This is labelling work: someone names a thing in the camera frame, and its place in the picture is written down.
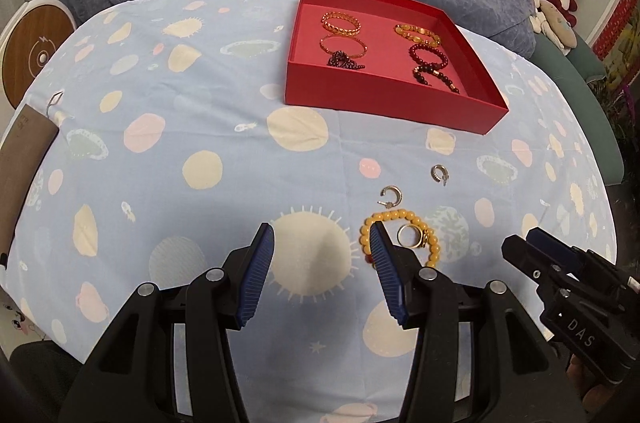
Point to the round white wooden-faced device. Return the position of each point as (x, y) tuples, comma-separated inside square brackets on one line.
[(35, 48)]

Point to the silver hoop earring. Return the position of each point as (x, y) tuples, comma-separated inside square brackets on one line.
[(397, 194), (434, 173)]

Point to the dark cloth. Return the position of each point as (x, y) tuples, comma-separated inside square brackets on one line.
[(40, 378)]

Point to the green upholstered headboard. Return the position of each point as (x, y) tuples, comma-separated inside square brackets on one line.
[(590, 103)]

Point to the thin gold bangle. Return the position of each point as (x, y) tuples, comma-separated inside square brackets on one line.
[(323, 44)]

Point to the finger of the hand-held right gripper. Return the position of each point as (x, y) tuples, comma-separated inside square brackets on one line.
[(555, 245), (525, 258)]

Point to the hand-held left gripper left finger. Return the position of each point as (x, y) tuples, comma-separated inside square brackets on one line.
[(255, 278)]

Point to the red cardboard box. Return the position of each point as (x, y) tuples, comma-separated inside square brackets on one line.
[(380, 103)]

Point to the light blue planet-print bedsheet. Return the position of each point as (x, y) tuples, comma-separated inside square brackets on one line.
[(200, 113)]

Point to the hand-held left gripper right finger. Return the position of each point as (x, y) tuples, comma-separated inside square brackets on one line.
[(390, 278)]

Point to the red hanging decoration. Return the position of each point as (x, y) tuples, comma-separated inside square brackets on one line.
[(620, 18)]

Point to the beige plush toy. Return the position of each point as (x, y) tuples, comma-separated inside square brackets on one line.
[(555, 20)]

